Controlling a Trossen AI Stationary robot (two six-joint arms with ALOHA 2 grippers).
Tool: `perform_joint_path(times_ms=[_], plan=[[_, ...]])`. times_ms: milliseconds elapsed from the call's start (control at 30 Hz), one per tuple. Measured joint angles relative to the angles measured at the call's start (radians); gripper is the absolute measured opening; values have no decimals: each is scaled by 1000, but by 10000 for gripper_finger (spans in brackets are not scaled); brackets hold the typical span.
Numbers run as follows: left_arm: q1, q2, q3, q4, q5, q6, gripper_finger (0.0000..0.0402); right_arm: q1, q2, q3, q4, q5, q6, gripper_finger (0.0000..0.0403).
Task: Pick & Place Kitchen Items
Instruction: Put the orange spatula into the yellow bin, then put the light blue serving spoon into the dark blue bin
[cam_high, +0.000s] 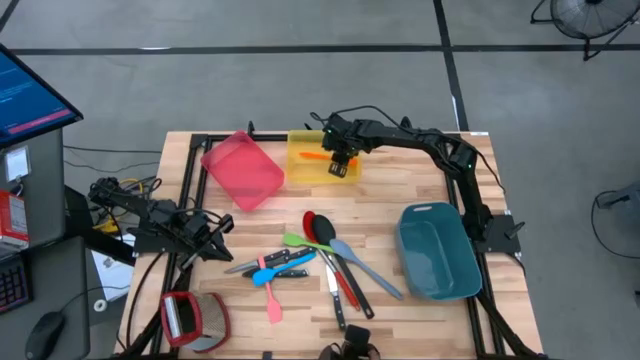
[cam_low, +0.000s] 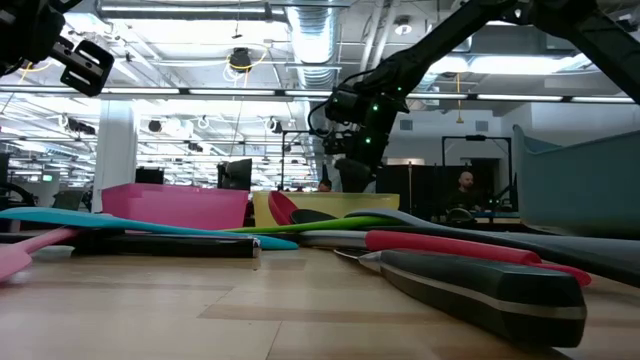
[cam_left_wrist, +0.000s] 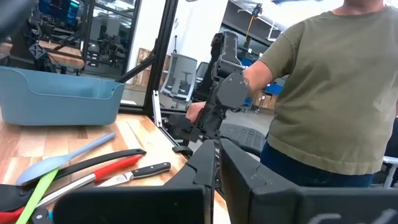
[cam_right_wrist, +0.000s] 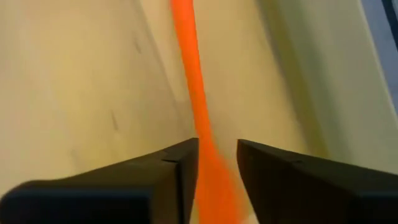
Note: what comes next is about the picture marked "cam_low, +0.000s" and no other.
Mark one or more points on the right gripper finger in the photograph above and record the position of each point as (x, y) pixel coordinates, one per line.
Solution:
(355, 175)

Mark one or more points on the grey-blue silicone spatula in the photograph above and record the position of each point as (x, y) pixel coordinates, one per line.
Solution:
(390, 216)

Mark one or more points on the green silicone spatula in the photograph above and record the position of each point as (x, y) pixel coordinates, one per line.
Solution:
(325, 225)

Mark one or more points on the red spoon with steel shaft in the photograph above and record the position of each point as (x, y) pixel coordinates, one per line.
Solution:
(450, 245)

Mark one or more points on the teal silicone spatula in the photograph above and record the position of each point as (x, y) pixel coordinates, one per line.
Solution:
(100, 219)

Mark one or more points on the pink silicone spatula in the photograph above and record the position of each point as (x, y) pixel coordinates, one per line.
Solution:
(20, 255)

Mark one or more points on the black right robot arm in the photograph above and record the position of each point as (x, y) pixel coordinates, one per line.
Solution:
(440, 45)

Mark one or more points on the yellow plastic bin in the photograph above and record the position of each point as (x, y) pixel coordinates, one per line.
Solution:
(360, 205)

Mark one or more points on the person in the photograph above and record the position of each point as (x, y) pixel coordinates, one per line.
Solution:
(325, 186)
(466, 195)

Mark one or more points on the black partition screen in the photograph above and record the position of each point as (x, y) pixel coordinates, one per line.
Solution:
(425, 190)

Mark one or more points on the white building column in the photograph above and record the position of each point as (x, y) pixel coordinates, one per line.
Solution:
(114, 150)

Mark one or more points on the black dome-shaped object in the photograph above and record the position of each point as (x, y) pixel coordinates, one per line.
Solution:
(460, 216)

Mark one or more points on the black monitor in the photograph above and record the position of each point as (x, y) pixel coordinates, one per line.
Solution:
(235, 175)
(149, 175)

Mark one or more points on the long ceiling light strip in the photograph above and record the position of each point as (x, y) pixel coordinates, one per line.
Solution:
(230, 92)

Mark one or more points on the dark background table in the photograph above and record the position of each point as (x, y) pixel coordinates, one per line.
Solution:
(495, 220)

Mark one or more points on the black ceiling-hung device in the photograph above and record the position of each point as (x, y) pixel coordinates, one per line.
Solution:
(240, 60)

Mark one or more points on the pink plastic bin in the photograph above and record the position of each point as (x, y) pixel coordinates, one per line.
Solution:
(175, 207)

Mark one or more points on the blue plastic bin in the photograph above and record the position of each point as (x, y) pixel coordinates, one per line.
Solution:
(580, 190)

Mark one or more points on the black rig frame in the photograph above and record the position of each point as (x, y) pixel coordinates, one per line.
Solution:
(475, 137)
(295, 132)

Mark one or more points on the ribbed silver air duct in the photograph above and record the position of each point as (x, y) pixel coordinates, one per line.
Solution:
(315, 40)

